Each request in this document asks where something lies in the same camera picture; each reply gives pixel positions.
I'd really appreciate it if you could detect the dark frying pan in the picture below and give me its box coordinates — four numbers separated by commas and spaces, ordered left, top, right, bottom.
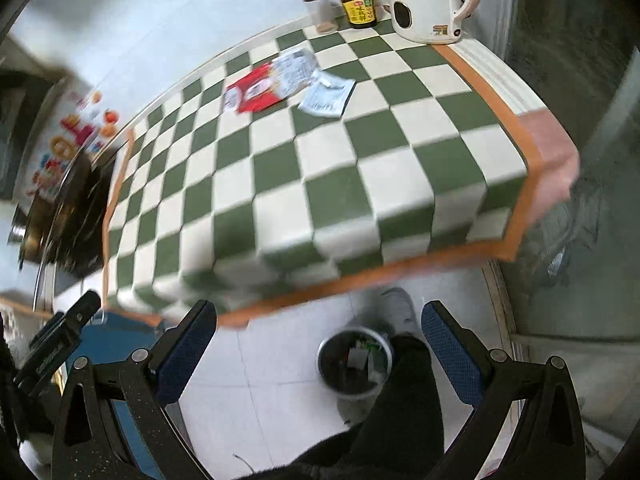
30, 154, 117, 273

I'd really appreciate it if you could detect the clear spice jar brown lid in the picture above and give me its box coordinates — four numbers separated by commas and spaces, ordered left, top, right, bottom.
301, 0, 341, 35

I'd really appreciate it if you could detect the colourful wall sticker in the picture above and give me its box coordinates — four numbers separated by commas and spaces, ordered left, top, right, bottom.
26, 87, 121, 197

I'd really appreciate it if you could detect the red snack packet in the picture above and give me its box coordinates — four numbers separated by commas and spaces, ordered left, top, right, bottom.
223, 62, 289, 113

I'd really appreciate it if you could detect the steel cooking pot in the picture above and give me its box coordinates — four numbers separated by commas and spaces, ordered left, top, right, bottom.
7, 199, 51, 264

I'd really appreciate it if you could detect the clear printed plastic bag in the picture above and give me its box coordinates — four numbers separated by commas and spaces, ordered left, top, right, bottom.
270, 47, 321, 99

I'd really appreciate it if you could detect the person's black pants leg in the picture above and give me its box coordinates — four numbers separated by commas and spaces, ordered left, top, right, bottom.
252, 335, 447, 480

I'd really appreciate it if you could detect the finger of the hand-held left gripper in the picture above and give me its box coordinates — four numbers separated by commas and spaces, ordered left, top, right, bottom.
62, 290, 101, 329

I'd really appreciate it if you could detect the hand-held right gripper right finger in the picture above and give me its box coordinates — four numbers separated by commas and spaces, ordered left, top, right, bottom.
421, 300, 586, 480

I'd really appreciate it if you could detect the green white checkered tablecloth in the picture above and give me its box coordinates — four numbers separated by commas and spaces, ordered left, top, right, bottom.
102, 17, 539, 332

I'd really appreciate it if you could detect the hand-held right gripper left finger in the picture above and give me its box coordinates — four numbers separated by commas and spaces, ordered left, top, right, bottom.
51, 300, 218, 480

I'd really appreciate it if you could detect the glass sliding door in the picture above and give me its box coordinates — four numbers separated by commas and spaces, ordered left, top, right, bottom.
500, 0, 640, 480

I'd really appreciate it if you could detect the light blue sachet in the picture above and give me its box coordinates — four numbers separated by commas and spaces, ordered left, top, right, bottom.
298, 71, 357, 120

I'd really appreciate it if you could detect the black glass stove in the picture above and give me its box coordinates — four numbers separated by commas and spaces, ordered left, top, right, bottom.
50, 150, 127, 281

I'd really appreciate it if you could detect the white pink electric kettle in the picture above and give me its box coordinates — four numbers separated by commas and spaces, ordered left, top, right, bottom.
381, 0, 485, 45

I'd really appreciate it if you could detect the round grey trash bin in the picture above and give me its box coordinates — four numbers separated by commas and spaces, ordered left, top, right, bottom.
315, 327, 395, 401

